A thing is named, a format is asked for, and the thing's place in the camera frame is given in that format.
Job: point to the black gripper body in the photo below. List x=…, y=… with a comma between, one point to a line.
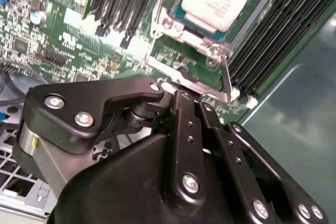
x=118, y=182

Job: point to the silver square CPU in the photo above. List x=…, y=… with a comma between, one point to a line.
x=218, y=1

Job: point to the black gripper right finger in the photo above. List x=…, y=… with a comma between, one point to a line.
x=225, y=150

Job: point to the metal socket cover frame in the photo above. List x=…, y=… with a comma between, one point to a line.
x=214, y=92

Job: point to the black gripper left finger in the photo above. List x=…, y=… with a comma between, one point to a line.
x=78, y=98

